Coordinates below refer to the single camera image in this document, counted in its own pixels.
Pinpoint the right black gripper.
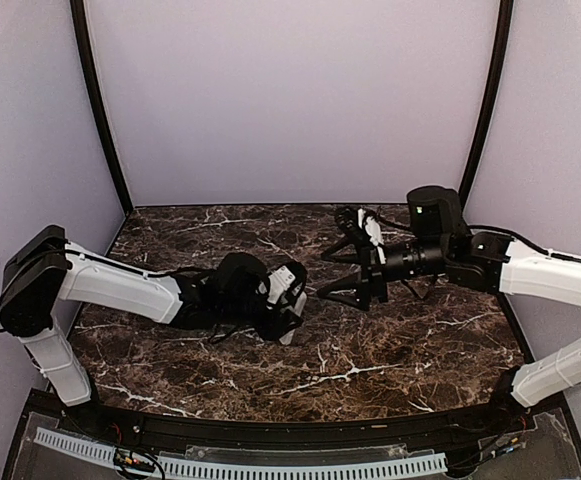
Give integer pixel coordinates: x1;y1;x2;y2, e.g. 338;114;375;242
317;233;450;311

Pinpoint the white remote control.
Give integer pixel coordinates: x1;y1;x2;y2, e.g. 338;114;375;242
278;293;307;346

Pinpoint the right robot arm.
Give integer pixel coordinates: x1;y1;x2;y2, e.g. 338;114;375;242
317;186;581;434

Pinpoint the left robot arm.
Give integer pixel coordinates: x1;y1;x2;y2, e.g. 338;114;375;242
0;225;307;436

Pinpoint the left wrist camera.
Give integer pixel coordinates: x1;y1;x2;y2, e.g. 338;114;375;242
258;261;307;311

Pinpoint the right black frame post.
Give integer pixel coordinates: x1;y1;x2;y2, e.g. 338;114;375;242
458;0;514;208

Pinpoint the black frame post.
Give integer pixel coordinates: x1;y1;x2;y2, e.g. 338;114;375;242
69;0;134;217
458;0;514;208

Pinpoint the white slotted cable duct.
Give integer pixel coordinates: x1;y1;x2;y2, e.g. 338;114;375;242
34;427;448;479

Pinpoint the black front rail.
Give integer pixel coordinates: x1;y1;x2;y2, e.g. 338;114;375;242
76;404;495;451

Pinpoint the left black frame post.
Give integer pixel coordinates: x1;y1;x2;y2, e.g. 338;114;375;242
69;0;134;217

